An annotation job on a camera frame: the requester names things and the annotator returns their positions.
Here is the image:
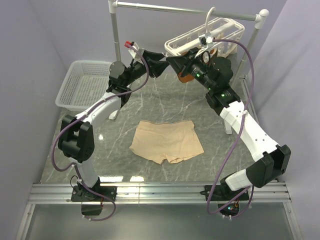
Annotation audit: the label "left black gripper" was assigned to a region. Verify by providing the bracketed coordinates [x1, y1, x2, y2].
[124, 50, 170, 87]

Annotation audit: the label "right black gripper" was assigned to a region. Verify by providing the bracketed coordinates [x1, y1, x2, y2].
[166, 48, 216, 92]

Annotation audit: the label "white clip drying hanger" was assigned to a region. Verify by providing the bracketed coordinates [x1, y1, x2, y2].
[164, 7, 245, 58]

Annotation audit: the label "beige underwear shorts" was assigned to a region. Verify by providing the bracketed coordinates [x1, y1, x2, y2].
[129, 120, 204, 165]

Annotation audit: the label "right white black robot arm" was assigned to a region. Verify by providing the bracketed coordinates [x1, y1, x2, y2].
[166, 48, 291, 201]

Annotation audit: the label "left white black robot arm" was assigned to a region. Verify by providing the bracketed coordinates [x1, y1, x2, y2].
[53, 47, 169, 202]

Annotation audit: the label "orange underwear on hanger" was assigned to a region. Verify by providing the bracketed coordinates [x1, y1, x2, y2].
[177, 48, 217, 83]

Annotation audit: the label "white perforated plastic basket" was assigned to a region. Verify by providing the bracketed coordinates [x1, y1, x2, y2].
[55, 60, 112, 112]

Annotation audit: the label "white metal clothes rack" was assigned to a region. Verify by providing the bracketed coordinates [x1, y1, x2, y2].
[105, 0, 270, 135]

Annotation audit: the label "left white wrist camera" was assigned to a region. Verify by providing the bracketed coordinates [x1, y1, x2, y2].
[124, 41, 144, 63]

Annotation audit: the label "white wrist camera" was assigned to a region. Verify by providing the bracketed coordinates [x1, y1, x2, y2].
[195, 33, 215, 57]
[124, 41, 144, 63]

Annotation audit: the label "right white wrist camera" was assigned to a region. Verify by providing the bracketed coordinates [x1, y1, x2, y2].
[195, 33, 215, 57]

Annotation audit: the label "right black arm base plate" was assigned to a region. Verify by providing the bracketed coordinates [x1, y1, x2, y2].
[200, 184, 244, 202]

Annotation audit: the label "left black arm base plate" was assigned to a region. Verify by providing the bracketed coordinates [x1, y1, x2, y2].
[71, 185, 117, 202]

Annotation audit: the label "aluminium mounting rail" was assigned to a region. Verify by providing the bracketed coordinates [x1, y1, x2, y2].
[27, 181, 291, 205]

